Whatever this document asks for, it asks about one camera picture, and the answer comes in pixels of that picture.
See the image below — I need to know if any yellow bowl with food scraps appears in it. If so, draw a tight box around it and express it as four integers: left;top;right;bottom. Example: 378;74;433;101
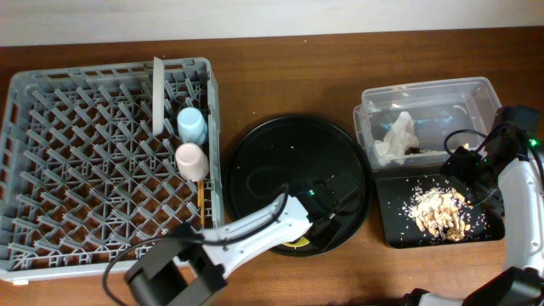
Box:
284;236;309;248

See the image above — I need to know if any gold brown snack wrapper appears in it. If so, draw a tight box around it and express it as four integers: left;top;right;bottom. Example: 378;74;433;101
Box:
405;147;439;155

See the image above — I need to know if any white tissue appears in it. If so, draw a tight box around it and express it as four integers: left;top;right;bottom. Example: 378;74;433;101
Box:
374;111;419;166

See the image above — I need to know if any wooden chopstick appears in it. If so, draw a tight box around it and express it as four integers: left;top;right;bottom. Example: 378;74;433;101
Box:
198;180;206;228

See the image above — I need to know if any pink plastic cup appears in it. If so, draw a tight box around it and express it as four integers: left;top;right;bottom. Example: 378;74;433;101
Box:
174;143;209;182

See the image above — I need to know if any light blue plastic cup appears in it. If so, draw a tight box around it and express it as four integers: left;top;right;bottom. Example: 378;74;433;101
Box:
176;107;208;146

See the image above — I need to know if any white round plate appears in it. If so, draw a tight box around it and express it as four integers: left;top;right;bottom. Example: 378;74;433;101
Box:
152;57;165;136

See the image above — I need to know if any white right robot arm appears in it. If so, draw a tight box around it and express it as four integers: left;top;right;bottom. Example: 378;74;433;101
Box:
399;106;543;305

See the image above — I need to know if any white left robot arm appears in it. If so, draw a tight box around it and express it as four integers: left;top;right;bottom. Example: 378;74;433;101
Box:
101;171;371;305

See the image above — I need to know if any grey dishwasher rack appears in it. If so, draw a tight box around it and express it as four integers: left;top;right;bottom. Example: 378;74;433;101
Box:
1;58;224;283

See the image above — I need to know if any pile of rice grains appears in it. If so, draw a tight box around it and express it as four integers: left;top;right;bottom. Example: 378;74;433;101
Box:
402;184;488;244

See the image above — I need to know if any pile of peanut shells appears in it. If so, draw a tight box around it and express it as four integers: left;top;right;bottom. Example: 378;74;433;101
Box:
409;188;471;242

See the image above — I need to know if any round black tray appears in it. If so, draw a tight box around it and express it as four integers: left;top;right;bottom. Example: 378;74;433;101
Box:
223;115;374;258

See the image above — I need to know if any clear plastic storage bin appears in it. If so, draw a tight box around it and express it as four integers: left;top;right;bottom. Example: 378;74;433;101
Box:
354;77;502;172

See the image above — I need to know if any rectangular black tray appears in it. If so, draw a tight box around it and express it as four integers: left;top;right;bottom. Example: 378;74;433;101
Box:
375;166;505;249

